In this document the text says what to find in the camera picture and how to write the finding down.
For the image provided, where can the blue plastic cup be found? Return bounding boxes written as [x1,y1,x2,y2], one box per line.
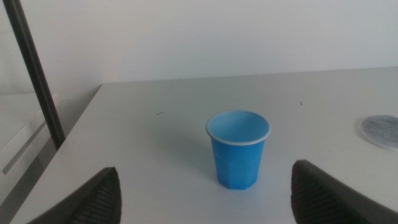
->
[205,110,272,191]

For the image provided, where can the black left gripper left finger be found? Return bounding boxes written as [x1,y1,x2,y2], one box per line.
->
[26,167,123,224]

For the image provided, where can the round grey cup mat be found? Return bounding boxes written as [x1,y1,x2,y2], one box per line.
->
[359,114,398,153]

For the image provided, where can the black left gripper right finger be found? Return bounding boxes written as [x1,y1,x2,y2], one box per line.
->
[290,159,398,224]

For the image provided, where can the black metal pole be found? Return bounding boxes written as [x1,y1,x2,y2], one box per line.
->
[1,0,67,151]

